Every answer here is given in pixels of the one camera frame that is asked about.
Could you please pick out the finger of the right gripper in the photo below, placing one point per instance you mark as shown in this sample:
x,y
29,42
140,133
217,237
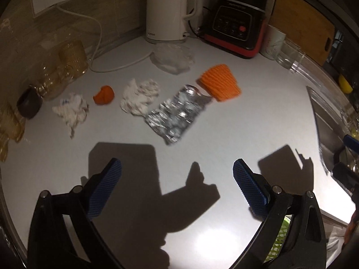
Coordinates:
x,y
351,143

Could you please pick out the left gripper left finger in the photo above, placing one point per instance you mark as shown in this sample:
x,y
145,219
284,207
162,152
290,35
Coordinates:
x,y
49,243

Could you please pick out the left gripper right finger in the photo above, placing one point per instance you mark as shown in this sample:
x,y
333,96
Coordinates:
x,y
305,243

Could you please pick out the white tissue blue print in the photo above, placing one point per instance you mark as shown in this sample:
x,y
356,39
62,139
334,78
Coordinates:
x,y
73,111

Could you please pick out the orange foam fruit net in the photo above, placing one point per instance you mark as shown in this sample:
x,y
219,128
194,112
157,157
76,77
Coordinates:
x,y
219,82

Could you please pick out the orange peel piece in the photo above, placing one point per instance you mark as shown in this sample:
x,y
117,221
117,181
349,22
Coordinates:
x,y
104,96

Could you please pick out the silver foil wrapper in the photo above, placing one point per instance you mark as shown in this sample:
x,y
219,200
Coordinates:
x,y
172,118

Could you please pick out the clear plastic bag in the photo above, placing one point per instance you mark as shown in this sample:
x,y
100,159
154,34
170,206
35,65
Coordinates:
x,y
172,58

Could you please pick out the green perforated trash basket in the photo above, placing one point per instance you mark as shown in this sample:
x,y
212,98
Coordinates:
x,y
279,241

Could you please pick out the stainless steel sink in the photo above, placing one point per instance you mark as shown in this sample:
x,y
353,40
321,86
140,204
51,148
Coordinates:
x,y
331,131

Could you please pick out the clear drinking glass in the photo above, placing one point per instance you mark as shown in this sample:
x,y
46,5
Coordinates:
x,y
290,55

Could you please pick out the wooden cutting board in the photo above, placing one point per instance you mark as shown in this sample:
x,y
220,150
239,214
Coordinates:
x,y
305,26

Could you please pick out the amber glass cup left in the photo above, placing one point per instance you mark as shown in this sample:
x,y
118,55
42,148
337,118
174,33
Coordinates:
x,y
11,128

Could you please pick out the white patterned mug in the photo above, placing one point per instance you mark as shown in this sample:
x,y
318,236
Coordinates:
x,y
272,42

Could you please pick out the dark brown small jar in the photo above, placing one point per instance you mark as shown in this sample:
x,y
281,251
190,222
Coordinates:
x,y
29,103

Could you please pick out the red black blender base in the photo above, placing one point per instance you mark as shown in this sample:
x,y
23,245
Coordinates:
x,y
235,26

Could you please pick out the amber ribbed glass cup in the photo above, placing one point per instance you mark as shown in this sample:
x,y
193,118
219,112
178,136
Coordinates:
x,y
72,55

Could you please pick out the white electric kettle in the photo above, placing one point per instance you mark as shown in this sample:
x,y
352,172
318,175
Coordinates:
x,y
166,20

